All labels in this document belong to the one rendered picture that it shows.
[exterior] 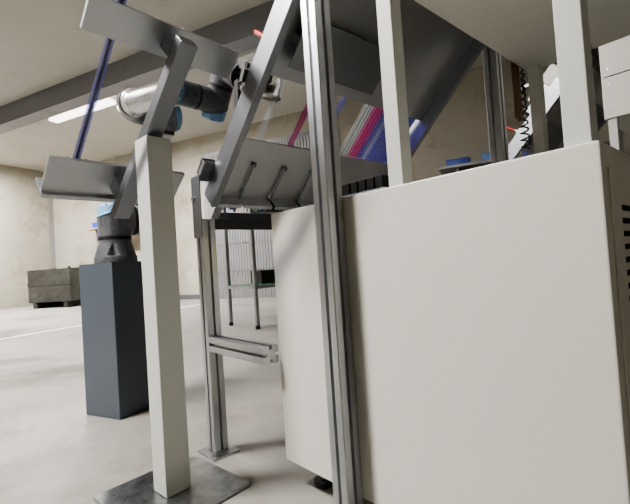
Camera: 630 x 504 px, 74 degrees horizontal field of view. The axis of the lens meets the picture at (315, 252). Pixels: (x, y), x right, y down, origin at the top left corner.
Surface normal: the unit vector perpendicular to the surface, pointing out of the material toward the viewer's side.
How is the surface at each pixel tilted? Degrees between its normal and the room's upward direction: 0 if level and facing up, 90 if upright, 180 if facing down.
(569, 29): 90
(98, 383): 90
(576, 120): 90
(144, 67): 90
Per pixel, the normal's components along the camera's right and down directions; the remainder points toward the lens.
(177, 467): 0.74, -0.07
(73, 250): -0.44, 0.00
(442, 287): -0.75, 0.04
